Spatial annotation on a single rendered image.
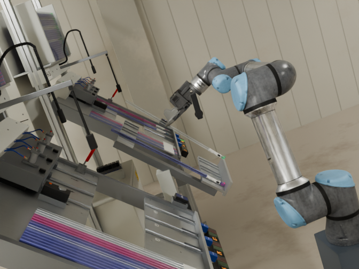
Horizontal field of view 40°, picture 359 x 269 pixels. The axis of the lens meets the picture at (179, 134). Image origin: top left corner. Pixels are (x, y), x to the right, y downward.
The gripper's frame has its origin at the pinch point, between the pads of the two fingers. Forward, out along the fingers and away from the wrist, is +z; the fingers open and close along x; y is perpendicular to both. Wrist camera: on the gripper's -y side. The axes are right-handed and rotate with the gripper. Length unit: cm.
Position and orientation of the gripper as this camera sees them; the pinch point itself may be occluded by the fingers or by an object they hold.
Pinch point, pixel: (168, 124)
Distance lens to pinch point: 217.6
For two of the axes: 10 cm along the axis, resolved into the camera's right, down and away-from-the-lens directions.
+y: -7.4, -6.5, -1.7
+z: -6.8, 7.2, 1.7
